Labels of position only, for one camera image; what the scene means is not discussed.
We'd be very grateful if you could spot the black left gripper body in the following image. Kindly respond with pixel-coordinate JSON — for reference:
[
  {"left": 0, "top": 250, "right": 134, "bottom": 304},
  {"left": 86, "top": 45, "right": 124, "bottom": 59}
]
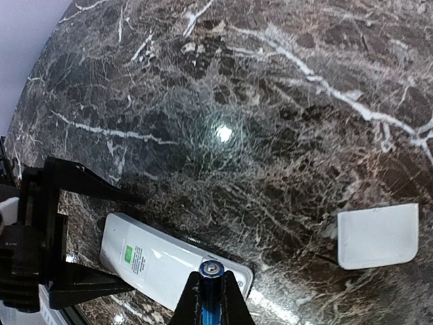
[{"left": 1, "top": 165, "right": 68, "bottom": 311}]

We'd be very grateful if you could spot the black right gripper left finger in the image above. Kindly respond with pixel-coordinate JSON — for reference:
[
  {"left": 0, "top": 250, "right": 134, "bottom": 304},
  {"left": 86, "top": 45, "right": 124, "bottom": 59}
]
[{"left": 172, "top": 272, "right": 204, "bottom": 325}]

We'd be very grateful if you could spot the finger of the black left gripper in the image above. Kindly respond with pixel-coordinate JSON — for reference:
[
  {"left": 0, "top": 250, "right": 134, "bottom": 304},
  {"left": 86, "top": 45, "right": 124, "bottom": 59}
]
[
  {"left": 49, "top": 262, "right": 134, "bottom": 310},
  {"left": 43, "top": 157, "right": 145, "bottom": 204}
]

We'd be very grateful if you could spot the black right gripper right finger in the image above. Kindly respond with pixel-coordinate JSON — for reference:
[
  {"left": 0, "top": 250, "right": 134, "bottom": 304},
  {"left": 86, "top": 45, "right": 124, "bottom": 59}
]
[{"left": 219, "top": 271, "right": 255, "bottom": 325}]

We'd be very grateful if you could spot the blue AAA battery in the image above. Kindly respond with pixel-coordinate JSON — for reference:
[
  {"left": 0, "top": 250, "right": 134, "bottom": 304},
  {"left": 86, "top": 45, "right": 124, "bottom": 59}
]
[{"left": 199, "top": 260, "right": 225, "bottom": 325}]

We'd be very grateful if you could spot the white remote control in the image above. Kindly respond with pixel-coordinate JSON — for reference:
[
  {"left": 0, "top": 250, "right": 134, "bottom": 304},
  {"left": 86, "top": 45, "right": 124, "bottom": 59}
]
[{"left": 100, "top": 213, "right": 253, "bottom": 311}]

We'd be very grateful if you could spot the white battery cover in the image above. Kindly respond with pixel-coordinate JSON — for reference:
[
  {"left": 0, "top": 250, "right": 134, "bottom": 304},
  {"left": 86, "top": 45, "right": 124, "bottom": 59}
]
[{"left": 337, "top": 203, "right": 419, "bottom": 270}]

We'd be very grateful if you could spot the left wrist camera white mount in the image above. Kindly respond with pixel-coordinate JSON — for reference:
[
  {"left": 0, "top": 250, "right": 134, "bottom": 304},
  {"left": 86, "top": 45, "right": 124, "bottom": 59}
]
[{"left": 0, "top": 197, "right": 19, "bottom": 233}]

